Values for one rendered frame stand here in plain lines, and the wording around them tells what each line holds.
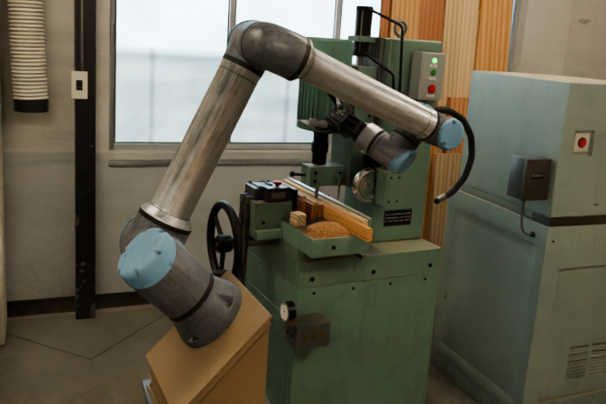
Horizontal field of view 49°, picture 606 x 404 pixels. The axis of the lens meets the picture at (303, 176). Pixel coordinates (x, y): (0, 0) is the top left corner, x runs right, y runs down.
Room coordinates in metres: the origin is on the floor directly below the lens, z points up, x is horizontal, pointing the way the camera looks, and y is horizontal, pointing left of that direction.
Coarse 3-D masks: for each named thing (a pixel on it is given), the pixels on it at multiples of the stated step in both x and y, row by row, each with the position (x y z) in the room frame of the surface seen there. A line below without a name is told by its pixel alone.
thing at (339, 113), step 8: (328, 112) 2.04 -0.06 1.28; (336, 112) 2.04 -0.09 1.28; (344, 112) 2.04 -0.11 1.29; (352, 112) 2.04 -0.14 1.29; (328, 120) 2.04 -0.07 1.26; (336, 120) 2.02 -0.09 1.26; (344, 120) 2.03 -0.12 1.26; (352, 120) 2.04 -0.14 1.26; (360, 120) 2.00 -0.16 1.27; (336, 128) 2.05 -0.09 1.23; (344, 128) 2.06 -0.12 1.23; (352, 128) 2.01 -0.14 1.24; (360, 128) 2.04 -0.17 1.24
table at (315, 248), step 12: (252, 228) 2.13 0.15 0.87; (276, 228) 2.15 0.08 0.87; (288, 228) 2.11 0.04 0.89; (300, 228) 2.07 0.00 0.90; (288, 240) 2.10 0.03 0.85; (300, 240) 2.02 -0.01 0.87; (312, 240) 1.96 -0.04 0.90; (324, 240) 1.97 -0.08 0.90; (336, 240) 1.99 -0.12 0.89; (348, 240) 2.01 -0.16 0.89; (360, 240) 2.03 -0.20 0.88; (312, 252) 1.95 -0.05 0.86; (324, 252) 1.97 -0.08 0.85; (336, 252) 1.99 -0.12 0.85; (348, 252) 2.02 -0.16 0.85; (360, 252) 2.04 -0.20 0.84
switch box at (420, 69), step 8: (416, 56) 2.30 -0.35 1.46; (424, 56) 2.27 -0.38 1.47; (432, 56) 2.28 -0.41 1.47; (440, 56) 2.30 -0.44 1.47; (416, 64) 2.29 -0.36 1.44; (424, 64) 2.27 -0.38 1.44; (440, 64) 2.30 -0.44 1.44; (416, 72) 2.29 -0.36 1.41; (424, 72) 2.27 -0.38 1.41; (440, 72) 2.30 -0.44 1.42; (416, 80) 2.29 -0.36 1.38; (424, 80) 2.27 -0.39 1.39; (432, 80) 2.29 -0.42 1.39; (440, 80) 2.31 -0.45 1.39; (416, 88) 2.28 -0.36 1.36; (424, 88) 2.28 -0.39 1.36; (440, 88) 2.31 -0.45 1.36; (416, 96) 2.28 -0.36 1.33; (424, 96) 2.28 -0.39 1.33; (432, 96) 2.29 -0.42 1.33; (440, 96) 2.31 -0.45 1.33
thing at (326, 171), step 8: (304, 168) 2.28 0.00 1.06; (312, 168) 2.24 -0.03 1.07; (320, 168) 2.26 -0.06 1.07; (328, 168) 2.27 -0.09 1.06; (336, 168) 2.29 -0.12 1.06; (312, 176) 2.24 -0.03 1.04; (320, 176) 2.26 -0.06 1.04; (328, 176) 2.27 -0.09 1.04; (312, 184) 2.24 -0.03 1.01; (320, 184) 2.26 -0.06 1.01; (328, 184) 2.27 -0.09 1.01; (336, 184) 2.29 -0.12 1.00
